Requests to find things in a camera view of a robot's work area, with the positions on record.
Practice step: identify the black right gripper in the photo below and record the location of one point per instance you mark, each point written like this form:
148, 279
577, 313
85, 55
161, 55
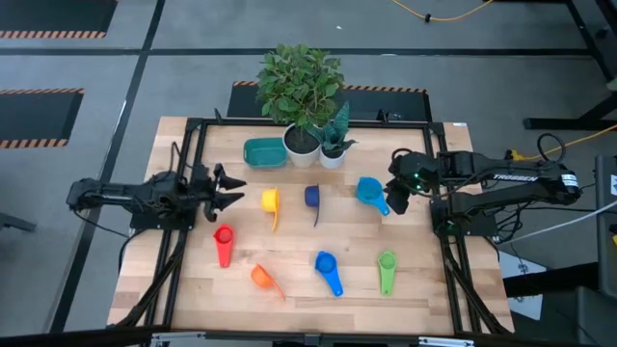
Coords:
414, 168

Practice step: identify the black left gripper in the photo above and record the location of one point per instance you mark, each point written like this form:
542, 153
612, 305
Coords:
205, 188

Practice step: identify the large light blue measuring cup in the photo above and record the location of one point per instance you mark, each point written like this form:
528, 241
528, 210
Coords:
370, 190

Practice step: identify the yellow measuring cup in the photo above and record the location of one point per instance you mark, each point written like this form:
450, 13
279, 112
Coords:
270, 200

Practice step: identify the red measuring cup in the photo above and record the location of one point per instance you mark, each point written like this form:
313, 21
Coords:
224, 250

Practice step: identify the navy blue measuring cup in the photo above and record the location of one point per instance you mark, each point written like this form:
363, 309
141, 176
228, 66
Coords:
312, 195

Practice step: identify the green measuring cup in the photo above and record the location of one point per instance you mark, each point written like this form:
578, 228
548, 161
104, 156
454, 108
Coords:
387, 279

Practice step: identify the orange measuring cup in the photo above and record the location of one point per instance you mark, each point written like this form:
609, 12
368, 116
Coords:
261, 278

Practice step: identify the royal blue measuring cup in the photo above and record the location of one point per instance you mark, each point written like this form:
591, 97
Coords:
326, 264

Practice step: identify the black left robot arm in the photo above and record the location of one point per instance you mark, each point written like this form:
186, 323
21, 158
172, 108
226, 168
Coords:
120, 195

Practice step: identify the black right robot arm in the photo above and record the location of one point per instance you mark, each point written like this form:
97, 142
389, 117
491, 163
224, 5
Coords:
520, 177

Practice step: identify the teal plastic basket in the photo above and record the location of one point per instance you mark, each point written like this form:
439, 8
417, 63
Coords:
265, 153

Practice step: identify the small white plant pot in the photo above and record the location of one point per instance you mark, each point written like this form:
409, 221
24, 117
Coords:
332, 163

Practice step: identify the large white plant pot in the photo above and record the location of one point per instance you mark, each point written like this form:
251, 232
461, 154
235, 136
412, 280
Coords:
301, 163

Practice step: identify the dark green snake plant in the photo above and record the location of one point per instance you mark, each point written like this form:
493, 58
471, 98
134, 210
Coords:
340, 126

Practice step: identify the black hazard-striped floor mat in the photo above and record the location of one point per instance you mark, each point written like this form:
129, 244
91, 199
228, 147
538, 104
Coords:
34, 115
385, 103
53, 14

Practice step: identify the leafy green plant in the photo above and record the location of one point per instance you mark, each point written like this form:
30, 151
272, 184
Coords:
299, 87

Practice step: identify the black metal furniture stand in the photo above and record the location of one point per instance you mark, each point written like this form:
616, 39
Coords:
559, 124

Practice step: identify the grey cabinet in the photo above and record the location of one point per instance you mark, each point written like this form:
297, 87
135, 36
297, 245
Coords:
606, 231

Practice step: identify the dark furniture leg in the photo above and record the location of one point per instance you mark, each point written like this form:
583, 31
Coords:
14, 222

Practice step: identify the dark grey equipment case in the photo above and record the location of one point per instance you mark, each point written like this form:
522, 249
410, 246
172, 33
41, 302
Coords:
578, 313

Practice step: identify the black aluminium table frame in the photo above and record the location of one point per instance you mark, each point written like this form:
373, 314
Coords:
231, 123

